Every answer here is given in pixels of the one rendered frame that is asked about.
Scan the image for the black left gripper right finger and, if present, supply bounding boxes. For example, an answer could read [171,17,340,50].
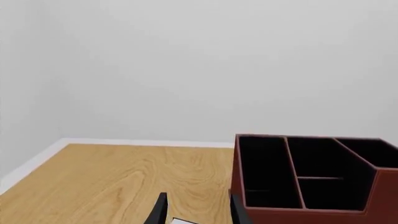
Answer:
[230,194,254,224]

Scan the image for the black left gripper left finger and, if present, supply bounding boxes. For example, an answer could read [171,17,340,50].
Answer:
[144,192,169,224]

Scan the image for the red-brown desk caddy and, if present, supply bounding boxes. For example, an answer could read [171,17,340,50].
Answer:
[228,133,398,224]

